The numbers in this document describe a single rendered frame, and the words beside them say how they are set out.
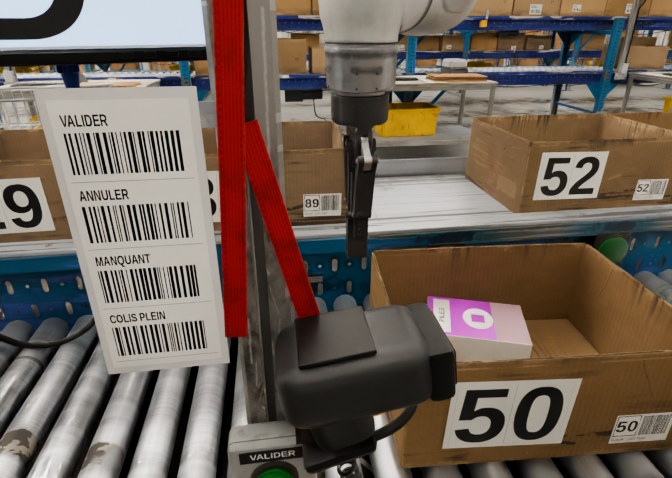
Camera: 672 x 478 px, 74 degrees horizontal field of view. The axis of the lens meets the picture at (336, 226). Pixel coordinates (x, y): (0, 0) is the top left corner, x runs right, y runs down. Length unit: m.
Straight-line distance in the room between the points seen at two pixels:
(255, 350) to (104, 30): 0.25
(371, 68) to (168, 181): 0.33
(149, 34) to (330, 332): 0.25
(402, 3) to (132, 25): 0.31
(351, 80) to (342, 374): 0.36
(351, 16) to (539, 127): 0.94
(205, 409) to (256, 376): 0.39
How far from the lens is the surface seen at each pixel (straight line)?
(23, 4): 0.38
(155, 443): 0.73
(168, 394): 0.79
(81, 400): 0.84
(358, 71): 0.55
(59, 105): 0.29
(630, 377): 0.68
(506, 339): 0.77
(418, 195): 1.16
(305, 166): 0.91
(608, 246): 1.17
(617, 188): 1.22
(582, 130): 1.48
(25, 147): 1.33
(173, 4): 0.39
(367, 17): 0.54
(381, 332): 0.31
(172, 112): 0.28
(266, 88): 0.27
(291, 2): 5.41
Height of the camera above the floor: 1.27
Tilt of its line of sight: 24 degrees down
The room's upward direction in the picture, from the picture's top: straight up
